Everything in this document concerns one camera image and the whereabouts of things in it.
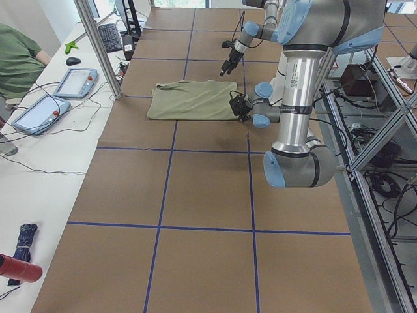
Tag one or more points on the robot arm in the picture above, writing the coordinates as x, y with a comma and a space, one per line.
306, 30
251, 30

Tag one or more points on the olive green long-sleeve shirt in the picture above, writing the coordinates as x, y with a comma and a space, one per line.
192, 100

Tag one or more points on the person in green shirt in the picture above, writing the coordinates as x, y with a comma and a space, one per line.
22, 62

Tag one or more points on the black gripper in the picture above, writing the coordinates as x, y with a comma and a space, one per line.
232, 58
244, 106

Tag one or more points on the green plastic clip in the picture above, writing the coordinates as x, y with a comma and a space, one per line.
70, 46

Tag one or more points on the folded dark blue umbrella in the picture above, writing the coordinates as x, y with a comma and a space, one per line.
25, 241

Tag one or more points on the far teach pendant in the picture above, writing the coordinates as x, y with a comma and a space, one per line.
76, 83

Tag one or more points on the red bottle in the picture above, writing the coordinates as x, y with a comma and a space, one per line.
19, 270

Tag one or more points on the aluminium frame post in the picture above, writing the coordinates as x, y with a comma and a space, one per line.
98, 46

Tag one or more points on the near teach pendant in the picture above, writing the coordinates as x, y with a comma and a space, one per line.
40, 116

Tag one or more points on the black keyboard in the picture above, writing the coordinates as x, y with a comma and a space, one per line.
110, 37

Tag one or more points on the teach pendant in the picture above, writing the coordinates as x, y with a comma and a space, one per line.
76, 83
40, 116

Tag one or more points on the black power adapter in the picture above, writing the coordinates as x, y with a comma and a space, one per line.
128, 47

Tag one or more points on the black computer mouse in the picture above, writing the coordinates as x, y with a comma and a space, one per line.
73, 61

